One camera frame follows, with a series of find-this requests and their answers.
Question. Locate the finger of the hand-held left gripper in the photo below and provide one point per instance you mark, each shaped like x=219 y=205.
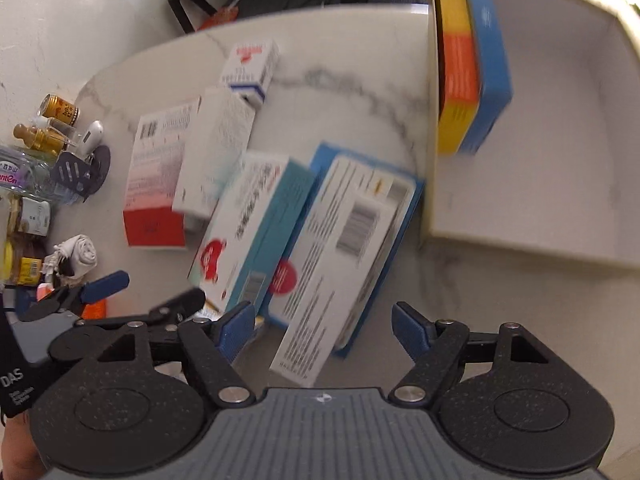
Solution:
x=180 y=302
x=105 y=285

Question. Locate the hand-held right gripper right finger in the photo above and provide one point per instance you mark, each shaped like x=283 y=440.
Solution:
x=410 y=330

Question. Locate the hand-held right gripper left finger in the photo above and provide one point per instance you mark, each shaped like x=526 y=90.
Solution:
x=239 y=330

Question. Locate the teal white medicine box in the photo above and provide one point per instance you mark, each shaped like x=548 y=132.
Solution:
x=240 y=230

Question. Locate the white blue medicine box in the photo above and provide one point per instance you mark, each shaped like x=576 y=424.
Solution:
x=330 y=280

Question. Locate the white red medicine box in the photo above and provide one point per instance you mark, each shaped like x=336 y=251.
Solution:
x=155 y=170

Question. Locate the white grey medicine box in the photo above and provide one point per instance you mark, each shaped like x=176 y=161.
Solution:
x=215 y=150

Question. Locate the tan cardboard box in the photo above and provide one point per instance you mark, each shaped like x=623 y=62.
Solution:
x=550 y=135

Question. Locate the small white medicine box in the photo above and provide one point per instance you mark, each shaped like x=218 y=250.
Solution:
x=247 y=65

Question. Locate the yellow orange medicine box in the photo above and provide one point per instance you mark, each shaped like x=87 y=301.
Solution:
x=457 y=75

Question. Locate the medicine boxes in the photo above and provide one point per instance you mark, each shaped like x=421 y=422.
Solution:
x=492 y=75

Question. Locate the white marble desktop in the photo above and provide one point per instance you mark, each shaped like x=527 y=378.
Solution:
x=325 y=110

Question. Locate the white rolled cloth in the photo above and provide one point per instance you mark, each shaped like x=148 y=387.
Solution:
x=82 y=252

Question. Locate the brown jar yellow lid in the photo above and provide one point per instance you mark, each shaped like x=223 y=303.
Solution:
x=20 y=265

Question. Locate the glass jar white label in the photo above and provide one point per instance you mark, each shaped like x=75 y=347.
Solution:
x=35 y=215

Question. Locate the clear plastic water bottle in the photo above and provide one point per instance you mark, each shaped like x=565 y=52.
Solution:
x=25 y=172

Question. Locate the white earbuds case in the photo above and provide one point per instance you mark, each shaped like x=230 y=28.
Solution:
x=92 y=135

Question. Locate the small amber glass bottle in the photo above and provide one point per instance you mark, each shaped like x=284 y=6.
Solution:
x=35 y=136

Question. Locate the gold drink can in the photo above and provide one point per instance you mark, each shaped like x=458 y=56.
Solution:
x=60 y=109

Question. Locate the orange hang tag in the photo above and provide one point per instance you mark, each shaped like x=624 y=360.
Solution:
x=215 y=19

